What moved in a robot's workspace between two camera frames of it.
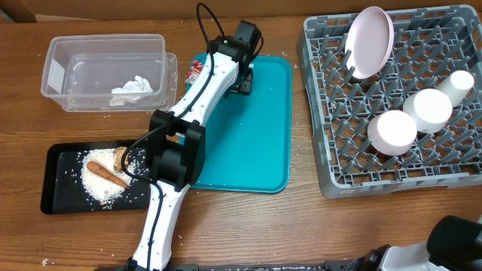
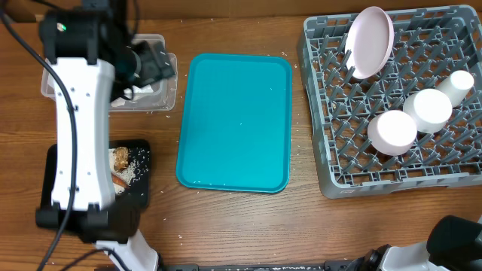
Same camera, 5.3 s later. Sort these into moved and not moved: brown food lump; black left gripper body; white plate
Moved: black left gripper body
Not moved: white plate; brown food lump
